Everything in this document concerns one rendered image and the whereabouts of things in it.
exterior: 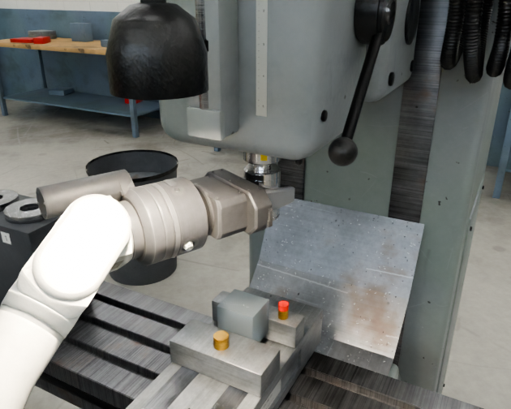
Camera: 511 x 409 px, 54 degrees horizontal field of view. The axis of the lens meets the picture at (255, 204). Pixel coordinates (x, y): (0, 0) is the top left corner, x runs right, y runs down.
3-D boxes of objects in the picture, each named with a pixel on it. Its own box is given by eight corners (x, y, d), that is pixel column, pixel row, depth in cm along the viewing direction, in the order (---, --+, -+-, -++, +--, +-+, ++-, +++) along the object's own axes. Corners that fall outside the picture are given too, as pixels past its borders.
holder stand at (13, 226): (46, 323, 93) (26, 226, 85) (-33, 294, 102) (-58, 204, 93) (92, 290, 103) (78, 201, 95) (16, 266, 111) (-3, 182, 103)
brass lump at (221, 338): (224, 352, 69) (223, 342, 68) (210, 347, 70) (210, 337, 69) (232, 343, 71) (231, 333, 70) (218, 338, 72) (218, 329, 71)
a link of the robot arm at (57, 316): (144, 215, 50) (69, 336, 43) (122, 242, 57) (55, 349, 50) (88, 179, 49) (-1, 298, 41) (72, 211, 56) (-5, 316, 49)
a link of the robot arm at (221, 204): (274, 178, 57) (182, 202, 50) (272, 252, 61) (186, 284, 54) (214, 151, 66) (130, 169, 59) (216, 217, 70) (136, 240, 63)
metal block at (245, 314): (252, 351, 73) (252, 317, 70) (217, 338, 75) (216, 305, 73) (268, 331, 77) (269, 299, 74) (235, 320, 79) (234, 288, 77)
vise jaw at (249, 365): (260, 398, 67) (260, 375, 65) (170, 362, 73) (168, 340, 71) (280, 371, 71) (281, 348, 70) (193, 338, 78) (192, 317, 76)
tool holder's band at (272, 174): (282, 180, 62) (282, 173, 62) (244, 181, 62) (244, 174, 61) (277, 168, 66) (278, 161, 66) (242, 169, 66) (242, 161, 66)
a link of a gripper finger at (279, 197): (290, 204, 66) (252, 215, 62) (291, 181, 64) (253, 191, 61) (298, 208, 65) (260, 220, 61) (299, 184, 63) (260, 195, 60)
